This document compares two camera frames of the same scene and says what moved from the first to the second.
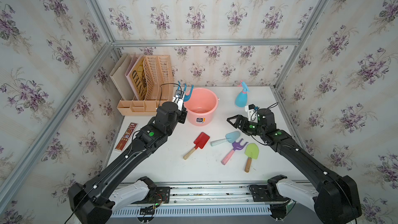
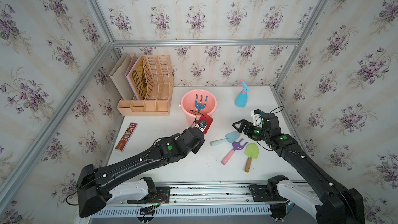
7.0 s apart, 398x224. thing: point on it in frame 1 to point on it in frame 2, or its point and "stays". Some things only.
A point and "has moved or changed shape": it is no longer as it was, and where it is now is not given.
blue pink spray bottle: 241,99 stays
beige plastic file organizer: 159,75 stays
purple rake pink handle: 236,146 stays
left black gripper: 182,119 to 199,145
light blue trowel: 230,137 stays
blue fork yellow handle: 186,97 to 200,106
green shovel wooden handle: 252,151 stays
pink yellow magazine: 135,75 stays
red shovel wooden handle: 200,141 has moved or changed shape
